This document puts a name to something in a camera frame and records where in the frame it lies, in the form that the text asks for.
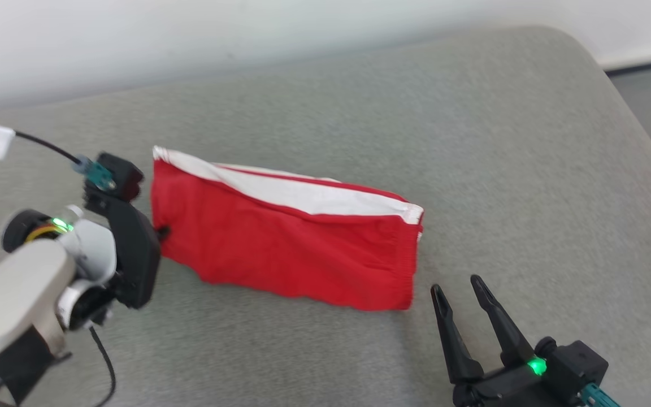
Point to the white and black baseboard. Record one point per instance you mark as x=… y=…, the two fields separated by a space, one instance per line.
x=647 y=65

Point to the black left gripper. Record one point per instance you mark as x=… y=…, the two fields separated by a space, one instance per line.
x=136 y=254

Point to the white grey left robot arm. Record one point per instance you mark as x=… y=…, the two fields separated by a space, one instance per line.
x=9 y=294

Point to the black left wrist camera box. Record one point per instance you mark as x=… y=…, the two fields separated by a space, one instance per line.
x=122 y=172

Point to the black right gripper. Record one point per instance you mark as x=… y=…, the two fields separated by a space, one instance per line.
x=506 y=390

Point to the red shorts with white trim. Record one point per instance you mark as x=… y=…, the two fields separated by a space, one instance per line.
x=291 y=249

